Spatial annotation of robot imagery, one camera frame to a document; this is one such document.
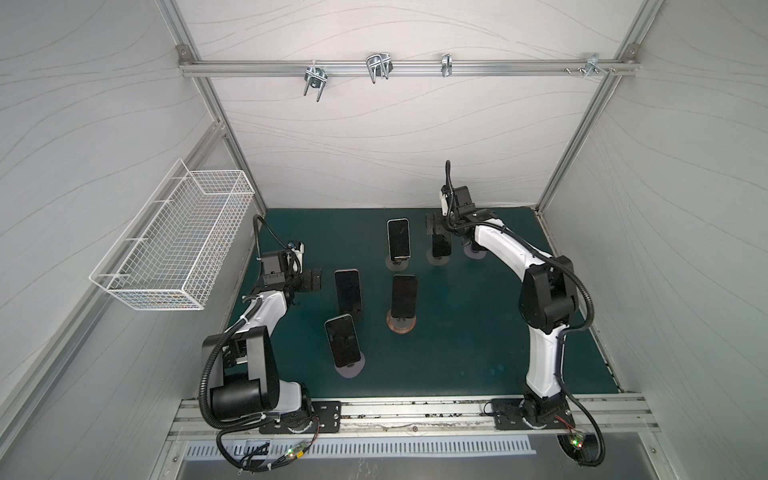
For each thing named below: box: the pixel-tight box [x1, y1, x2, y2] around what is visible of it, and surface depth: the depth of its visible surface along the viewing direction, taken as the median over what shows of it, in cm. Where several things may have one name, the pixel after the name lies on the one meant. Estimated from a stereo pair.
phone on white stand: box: [387, 218, 411, 262], surface depth 97 cm
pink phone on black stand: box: [334, 269, 362, 313], surface depth 84 cm
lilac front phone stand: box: [334, 351, 365, 379], surface depth 83 cm
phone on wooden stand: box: [391, 274, 418, 318], surface depth 84 cm
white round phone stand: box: [385, 256, 409, 272], surface depth 106 cm
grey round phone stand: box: [426, 248, 450, 266], surface depth 107 cm
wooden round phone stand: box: [386, 309, 417, 335], surface depth 91 cm
